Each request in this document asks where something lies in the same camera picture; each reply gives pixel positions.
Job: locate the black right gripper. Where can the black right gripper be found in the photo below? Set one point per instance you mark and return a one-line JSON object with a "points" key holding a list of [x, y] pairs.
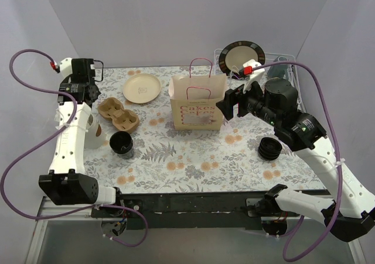
{"points": [[238, 103]]}

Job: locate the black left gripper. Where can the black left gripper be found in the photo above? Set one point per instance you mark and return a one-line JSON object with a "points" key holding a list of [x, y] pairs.
{"points": [[81, 68]]}

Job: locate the pink paper gift bag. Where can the pink paper gift bag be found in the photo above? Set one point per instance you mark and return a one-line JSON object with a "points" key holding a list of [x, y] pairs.
{"points": [[193, 100]]}

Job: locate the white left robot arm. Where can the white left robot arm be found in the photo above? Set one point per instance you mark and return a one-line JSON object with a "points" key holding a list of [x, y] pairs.
{"points": [[67, 182]]}

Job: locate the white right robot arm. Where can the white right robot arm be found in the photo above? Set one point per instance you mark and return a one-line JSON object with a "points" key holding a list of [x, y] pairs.
{"points": [[351, 206]]}

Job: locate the brown cardboard cup carrier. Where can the brown cardboard cup carrier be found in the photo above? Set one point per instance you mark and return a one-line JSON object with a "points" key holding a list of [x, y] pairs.
{"points": [[123, 119]]}

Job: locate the cream round plate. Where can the cream round plate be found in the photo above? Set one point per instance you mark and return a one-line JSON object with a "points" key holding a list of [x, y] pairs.
{"points": [[141, 88]]}

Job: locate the dark rimmed dinner plate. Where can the dark rimmed dinner plate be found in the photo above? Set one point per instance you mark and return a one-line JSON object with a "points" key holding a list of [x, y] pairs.
{"points": [[237, 53]]}

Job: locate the stack of black lids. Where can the stack of black lids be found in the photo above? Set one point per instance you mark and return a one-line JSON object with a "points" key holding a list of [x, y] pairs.
{"points": [[269, 148]]}

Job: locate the grey blue mug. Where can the grey blue mug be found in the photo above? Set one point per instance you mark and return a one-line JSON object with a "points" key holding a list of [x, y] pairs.
{"points": [[280, 70]]}

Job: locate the white straw holder cup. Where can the white straw holder cup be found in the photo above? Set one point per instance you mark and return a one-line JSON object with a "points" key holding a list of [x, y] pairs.
{"points": [[94, 137]]}

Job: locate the stack of black cups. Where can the stack of black cups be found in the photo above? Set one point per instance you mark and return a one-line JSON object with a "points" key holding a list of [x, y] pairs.
{"points": [[122, 144]]}

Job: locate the floral patterned table mat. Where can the floral patterned table mat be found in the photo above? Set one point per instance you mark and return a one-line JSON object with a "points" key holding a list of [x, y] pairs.
{"points": [[169, 161]]}

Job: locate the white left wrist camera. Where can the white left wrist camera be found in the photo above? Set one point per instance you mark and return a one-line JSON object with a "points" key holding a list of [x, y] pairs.
{"points": [[64, 67]]}

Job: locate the white wire dish rack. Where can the white wire dish rack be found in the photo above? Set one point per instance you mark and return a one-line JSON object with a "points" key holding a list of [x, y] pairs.
{"points": [[288, 72]]}

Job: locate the black table edge rail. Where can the black table edge rail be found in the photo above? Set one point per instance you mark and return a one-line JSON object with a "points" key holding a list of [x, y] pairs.
{"points": [[196, 210]]}

